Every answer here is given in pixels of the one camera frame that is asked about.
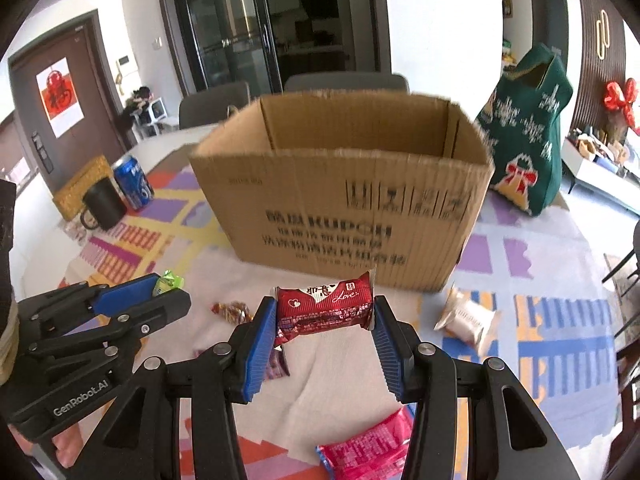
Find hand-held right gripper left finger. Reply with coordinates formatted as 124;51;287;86
70;295;278;480

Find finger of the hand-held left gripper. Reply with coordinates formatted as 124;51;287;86
22;289;192;376
17;273;162;333

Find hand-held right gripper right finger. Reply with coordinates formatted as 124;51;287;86
372;295;581;480

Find green candy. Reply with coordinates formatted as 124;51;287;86
152;270;185;296

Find dark red snack packet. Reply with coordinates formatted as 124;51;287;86
274;269;376;346

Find brown cardboard box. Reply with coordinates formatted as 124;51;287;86
189;91;496;294

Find maroon striped snack packet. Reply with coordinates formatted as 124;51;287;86
265;345;291;381

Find red and gold wrapped candy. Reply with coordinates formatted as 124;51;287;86
212;301;254;325

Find colourful printed tablecloth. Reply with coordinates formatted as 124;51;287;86
10;142;631;480

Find cream snack packet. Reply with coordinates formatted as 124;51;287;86
433;287;503;356

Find black mug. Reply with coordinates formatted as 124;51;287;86
80;178;128;232

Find pink snack packet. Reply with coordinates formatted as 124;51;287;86
316;406;416;480

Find blue drink can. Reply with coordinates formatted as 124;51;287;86
112;155;155;211

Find yellow woven box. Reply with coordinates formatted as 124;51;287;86
52;155;116;221

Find white stool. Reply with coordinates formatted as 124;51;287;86
131;97;169;136

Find black bag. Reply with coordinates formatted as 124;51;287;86
120;86;153;126

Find grey dining chair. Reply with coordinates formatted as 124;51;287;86
283;73;411;95
178;81;251;131

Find red and white door poster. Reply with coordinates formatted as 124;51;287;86
36;58;83;138

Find brown entry door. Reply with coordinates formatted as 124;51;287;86
10;15;129;196

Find dark wooden chair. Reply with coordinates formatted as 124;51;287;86
611;255;640;411

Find green knitted tote bag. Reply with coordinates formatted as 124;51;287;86
474;43;575;219

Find white low cabinet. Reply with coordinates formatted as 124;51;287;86
560;137;640;211

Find dark glass sliding door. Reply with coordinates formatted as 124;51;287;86
155;0;386;99

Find red foil balloons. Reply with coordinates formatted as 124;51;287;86
603;77;640;134

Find dark hallway door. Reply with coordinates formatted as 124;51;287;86
530;0;571;61

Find white wall intercom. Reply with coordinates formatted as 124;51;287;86
116;55;139;84

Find gold wall ornament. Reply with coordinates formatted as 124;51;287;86
595;10;610;61

